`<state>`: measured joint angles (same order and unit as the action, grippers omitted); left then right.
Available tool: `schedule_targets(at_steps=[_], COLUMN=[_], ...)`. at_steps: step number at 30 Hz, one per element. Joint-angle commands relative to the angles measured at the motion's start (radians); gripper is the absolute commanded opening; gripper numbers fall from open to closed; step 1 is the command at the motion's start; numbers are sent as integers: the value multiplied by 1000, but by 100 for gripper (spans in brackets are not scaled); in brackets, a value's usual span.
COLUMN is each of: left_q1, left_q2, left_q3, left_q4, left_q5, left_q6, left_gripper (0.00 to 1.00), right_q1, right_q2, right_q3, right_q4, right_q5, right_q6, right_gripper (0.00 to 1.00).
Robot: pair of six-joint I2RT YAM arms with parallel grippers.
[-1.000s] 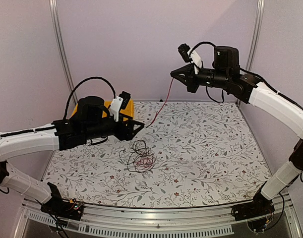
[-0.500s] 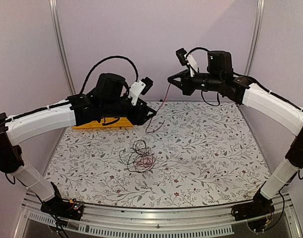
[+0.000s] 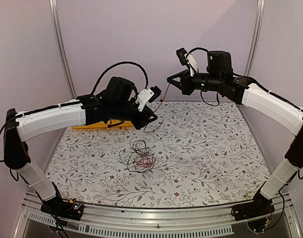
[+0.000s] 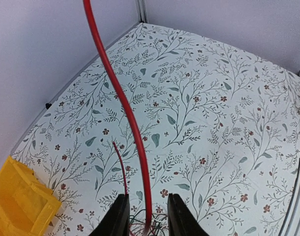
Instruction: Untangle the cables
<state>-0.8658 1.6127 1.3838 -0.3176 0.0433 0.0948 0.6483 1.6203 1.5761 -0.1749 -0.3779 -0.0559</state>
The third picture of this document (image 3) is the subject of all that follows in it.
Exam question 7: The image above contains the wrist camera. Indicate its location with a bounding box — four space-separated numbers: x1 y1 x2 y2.
176 48 198 76
135 86 162 112

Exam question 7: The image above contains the red cable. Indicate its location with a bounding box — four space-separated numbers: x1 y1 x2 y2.
133 155 156 171
143 83 171 133

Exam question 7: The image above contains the floral tablecloth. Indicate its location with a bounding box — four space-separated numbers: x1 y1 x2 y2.
46 102 270 208

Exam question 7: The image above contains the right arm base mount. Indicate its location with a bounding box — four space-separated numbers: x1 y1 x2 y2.
231 198 275 233

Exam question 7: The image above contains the left yellow bin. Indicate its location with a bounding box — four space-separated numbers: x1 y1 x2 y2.
71 123 108 130

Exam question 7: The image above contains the left aluminium post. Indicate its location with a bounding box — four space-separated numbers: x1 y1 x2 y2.
49 0 77 98

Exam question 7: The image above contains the black cable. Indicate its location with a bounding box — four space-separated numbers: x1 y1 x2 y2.
119 140 156 173

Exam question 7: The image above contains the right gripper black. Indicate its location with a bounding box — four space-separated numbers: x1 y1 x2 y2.
168 68 223 95

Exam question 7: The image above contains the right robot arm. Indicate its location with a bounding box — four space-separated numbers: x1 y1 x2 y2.
167 48 303 216

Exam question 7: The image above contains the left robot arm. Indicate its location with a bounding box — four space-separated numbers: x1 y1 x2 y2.
3 77 161 215

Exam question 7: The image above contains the left arm black hose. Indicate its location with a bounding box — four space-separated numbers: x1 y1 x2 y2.
90 60 150 96

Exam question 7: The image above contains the aluminium post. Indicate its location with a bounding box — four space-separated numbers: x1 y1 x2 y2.
244 0 265 76
49 0 77 98

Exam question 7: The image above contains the right aluminium post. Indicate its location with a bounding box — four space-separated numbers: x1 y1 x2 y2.
244 0 265 76

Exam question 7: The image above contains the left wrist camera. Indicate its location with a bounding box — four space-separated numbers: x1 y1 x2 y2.
135 86 162 112

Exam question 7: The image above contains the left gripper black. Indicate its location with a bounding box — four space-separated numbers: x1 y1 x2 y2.
110 98 158 130

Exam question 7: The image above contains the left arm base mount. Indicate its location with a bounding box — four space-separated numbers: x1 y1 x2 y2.
41 196 84 221

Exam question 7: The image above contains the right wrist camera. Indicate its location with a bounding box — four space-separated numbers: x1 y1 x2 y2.
176 48 198 76

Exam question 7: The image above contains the front aluminium frame rail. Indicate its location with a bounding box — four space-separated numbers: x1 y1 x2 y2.
13 192 303 238

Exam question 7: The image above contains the right yellow bin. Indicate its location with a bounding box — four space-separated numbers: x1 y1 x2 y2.
107 119 133 128

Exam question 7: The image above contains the yellow bin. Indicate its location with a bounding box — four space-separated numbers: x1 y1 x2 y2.
107 119 133 128
71 123 108 130

